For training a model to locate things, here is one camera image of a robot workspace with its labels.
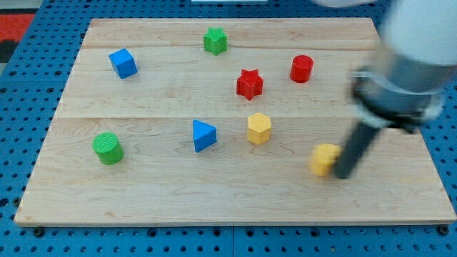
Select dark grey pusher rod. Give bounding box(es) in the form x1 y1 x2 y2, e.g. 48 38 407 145
333 121 380 179

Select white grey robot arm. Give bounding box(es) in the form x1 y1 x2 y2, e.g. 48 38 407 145
333 0 456 178

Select red cylinder block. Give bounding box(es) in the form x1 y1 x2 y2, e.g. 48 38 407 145
290 55 314 83

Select yellow hexagon block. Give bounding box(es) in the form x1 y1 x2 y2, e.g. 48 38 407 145
247 113 271 145

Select red star block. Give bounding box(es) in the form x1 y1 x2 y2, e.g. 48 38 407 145
236 69 263 101

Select blue triangle block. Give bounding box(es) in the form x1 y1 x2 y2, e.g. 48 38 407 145
192 119 217 152

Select green star block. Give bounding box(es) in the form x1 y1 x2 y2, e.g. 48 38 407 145
204 27 228 56

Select wooden board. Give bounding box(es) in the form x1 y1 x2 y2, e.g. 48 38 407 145
15 18 456 227

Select blue cube block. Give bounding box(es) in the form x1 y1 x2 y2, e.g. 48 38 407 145
109 49 138 79

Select green cylinder block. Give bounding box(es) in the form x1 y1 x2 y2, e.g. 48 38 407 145
92 132 124 165

